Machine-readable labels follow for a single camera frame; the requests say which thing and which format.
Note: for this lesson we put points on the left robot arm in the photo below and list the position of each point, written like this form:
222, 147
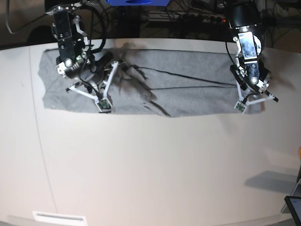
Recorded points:
251, 76

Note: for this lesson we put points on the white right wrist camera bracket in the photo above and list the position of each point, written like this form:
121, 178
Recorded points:
102, 101

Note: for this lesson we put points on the black power strip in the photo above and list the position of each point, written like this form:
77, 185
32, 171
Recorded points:
175, 16

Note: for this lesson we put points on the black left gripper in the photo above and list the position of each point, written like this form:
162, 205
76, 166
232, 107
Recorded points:
250, 96

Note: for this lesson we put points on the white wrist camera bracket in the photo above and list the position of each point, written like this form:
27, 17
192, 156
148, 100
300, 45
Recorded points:
102, 101
243, 107

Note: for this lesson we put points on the black tablet with stand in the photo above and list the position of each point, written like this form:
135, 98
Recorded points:
293, 202

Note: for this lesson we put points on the white label strip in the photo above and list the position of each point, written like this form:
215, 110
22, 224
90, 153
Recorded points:
58, 218

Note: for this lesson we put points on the grey T-shirt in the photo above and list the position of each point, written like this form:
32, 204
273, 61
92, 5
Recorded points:
173, 84

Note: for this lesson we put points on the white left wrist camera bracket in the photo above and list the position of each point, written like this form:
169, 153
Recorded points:
243, 107

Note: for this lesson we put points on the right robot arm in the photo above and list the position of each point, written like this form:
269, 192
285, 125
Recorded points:
69, 32

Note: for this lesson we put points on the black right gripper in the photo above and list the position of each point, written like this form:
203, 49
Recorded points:
91, 72

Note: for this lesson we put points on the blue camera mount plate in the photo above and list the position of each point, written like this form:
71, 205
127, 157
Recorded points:
138, 2

